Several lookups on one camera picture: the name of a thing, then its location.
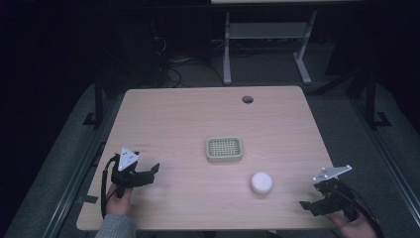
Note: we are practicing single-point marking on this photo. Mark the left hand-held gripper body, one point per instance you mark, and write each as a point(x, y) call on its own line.
point(127, 177)

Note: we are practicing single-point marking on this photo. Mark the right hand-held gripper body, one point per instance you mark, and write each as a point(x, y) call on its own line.
point(336, 195)

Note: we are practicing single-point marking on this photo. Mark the round white soap bar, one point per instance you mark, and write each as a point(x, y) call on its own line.
point(261, 182)

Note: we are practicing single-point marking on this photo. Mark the pale green soap dish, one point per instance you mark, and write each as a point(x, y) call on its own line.
point(224, 149)

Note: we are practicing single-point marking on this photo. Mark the person's left hand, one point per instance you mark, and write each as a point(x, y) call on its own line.
point(119, 203)

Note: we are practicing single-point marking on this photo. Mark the person's right hand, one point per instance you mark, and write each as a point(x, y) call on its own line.
point(356, 228)

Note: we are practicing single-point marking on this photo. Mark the grey tape strip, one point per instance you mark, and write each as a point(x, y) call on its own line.
point(87, 199)

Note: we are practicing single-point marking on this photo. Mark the black metal stand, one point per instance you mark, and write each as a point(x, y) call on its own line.
point(371, 99)
point(98, 99)

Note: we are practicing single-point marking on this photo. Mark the white metal table frame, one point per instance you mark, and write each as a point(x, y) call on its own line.
point(267, 30)

